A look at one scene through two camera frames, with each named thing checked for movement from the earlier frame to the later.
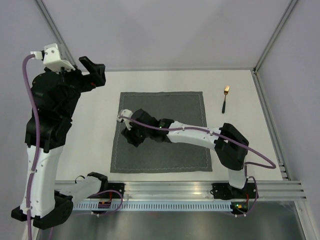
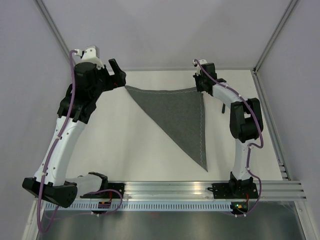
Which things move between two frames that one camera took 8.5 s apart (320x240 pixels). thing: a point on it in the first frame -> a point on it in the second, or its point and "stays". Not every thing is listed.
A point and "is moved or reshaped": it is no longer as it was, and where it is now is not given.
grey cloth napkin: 184,107 is moved or reshaped
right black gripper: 130,135 -> 199,88
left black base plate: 117,187 stays
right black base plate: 224,191 stays
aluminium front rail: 203,190 stays
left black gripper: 96,78 -> 117,80
